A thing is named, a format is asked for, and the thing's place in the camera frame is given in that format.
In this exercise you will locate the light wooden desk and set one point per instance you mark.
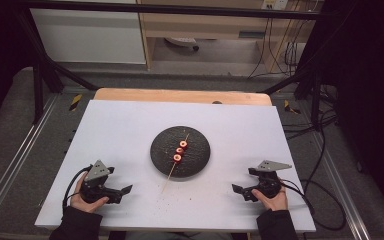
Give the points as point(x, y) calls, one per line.
point(206, 25)

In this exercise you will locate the aluminium floor rail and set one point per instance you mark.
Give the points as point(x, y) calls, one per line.
point(341, 186)
point(16, 153)

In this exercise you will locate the chair base with wheel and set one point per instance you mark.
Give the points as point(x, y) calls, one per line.
point(183, 41)

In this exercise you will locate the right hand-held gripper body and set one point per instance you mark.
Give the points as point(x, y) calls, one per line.
point(268, 185)

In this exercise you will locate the white power strip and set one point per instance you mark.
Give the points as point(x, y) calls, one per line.
point(275, 4)

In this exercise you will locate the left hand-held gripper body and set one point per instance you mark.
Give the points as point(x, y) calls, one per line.
point(95, 191)

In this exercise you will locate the wooden table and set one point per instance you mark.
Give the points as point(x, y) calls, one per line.
point(180, 96)

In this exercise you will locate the black metal frame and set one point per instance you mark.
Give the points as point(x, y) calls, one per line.
point(180, 9)

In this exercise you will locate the black round plate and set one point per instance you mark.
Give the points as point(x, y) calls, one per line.
point(196, 160)

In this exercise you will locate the wooden skewer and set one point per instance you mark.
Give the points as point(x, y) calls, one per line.
point(168, 178)

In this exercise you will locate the red sausage piece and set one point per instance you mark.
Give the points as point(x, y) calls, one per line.
point(179, 150)
point(183, 144)
point(177, 158)

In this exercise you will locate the white board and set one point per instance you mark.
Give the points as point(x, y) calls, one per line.
point(120, 133)

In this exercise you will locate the person's right hand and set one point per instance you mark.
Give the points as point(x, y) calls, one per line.
point(275, 203)

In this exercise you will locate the white cabinet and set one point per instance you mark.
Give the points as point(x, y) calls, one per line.
point(90, 36)

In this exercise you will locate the person's left hand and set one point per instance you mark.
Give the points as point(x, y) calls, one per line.
point(86, 206)

